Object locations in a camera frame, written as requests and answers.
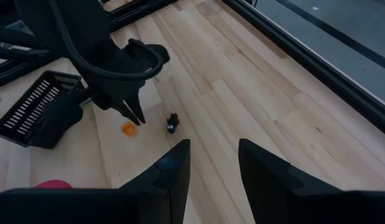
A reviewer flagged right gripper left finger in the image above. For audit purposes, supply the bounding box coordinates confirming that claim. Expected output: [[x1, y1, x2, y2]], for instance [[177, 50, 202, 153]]
[[0, 139, 192, 224]]

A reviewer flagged black basket holding spiders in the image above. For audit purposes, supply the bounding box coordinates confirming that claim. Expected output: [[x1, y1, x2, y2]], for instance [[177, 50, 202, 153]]
[[0, 70, 87, 149]]

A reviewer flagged pink translucent plastic bowl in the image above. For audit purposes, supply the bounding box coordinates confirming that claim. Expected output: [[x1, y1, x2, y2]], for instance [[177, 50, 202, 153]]
[[34, 179, 74, 189]]

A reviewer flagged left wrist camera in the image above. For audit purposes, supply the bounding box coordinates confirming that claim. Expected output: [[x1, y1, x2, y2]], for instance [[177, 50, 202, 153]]
[[123, 39, 170, 65]]

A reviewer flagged orange translucent plastic pumpkin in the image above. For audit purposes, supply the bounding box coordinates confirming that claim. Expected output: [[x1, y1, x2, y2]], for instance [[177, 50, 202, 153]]
[[122, 121, 139, 138]]

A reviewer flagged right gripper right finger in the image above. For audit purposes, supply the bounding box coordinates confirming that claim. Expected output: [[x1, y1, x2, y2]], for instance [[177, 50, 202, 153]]
[[238, 138, 385, 224]]

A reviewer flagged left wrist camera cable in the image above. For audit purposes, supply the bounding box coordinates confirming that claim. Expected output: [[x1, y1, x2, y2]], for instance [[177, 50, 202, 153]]
[[47, 0, 164, 82]]

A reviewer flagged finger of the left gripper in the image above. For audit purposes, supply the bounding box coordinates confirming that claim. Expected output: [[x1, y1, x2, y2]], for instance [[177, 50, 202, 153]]
[[126, 91, 147, 124], [113, 100, 142, 126]]

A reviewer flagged black plastic spider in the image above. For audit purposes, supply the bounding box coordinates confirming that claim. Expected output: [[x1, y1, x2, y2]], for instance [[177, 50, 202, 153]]
[[166, 113, 180, 134]]

